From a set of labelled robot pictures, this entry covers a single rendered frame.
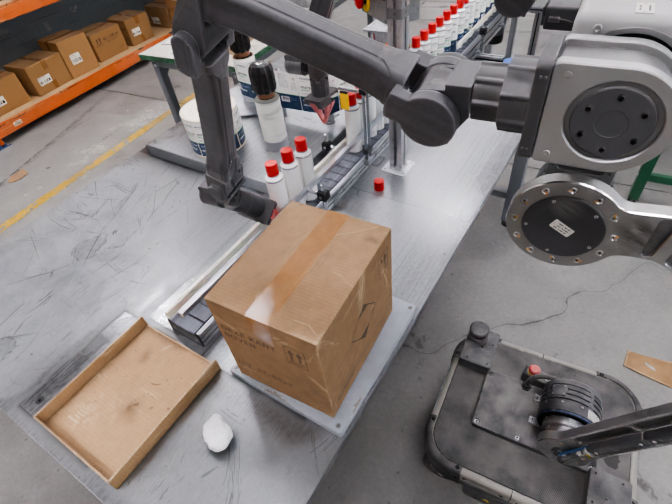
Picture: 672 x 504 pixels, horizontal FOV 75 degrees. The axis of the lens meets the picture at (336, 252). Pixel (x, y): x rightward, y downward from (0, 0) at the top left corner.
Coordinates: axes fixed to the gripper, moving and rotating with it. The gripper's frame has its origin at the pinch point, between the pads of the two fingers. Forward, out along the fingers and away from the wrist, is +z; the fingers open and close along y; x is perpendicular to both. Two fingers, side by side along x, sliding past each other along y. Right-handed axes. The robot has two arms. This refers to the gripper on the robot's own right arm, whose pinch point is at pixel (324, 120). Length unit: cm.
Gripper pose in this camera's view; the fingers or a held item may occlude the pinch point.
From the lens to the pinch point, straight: 146.7
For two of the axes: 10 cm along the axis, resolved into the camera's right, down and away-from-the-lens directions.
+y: -5.2, 6.4, -5.6
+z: 1.0, 7.0, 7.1
